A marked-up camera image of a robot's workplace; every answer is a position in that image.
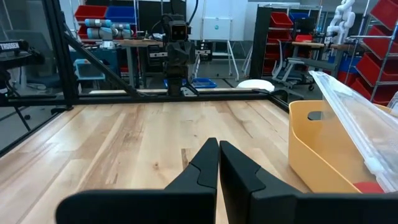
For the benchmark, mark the blue floor tray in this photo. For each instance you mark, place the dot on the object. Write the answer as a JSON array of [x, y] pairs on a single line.
[[203, 83]]

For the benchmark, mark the grey office chair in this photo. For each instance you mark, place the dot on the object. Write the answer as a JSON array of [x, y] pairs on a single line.
[[289, 71]]

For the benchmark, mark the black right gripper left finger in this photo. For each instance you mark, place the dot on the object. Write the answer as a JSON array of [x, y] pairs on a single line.
[[140, 208]]

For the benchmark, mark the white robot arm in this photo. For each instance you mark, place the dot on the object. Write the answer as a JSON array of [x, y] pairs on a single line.
[[340, 21]]

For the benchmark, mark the wooden top desk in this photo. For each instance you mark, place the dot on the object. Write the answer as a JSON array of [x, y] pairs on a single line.
[[140, 43]]

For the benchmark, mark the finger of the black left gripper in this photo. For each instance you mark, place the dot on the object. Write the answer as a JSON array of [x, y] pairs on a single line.
[[173, 59], [185, 59]]

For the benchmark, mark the black shelf unit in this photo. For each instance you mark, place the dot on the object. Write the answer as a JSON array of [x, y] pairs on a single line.
[[259, 40]]

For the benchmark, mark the red storage bins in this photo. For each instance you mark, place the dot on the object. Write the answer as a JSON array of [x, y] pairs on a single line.
[[379, 68]]

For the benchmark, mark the red storage bin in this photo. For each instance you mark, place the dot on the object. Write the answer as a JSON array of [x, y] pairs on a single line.
[[90, 12]]

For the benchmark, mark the yellow plastic bin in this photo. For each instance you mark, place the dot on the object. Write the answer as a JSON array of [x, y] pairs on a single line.
[[317, 149]]

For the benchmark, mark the blue storage bin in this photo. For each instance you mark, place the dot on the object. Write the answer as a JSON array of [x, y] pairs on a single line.
[[121, 14]]

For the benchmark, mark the red bandage strip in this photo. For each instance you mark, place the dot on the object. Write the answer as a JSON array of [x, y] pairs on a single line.
[[368, 187]]

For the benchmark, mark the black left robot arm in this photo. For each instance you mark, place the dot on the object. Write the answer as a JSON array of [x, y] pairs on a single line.
[[175, 87]]

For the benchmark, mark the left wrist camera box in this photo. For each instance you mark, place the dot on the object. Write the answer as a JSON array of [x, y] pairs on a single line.
[[178, 31]]

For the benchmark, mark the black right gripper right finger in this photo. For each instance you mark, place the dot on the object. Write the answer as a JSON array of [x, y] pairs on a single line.
[[295, 208]]

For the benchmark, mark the light blue container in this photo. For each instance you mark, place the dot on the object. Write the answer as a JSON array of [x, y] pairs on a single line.
[[87, 70]]

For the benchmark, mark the metal shelf rack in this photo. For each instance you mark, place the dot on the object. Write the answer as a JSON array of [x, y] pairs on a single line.
[[384, 65]]

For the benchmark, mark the white board on stand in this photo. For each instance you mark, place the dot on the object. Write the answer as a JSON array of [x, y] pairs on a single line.
[[216, 28]]

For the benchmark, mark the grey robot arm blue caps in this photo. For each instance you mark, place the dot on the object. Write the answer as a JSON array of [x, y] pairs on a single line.
[[105, 31]]

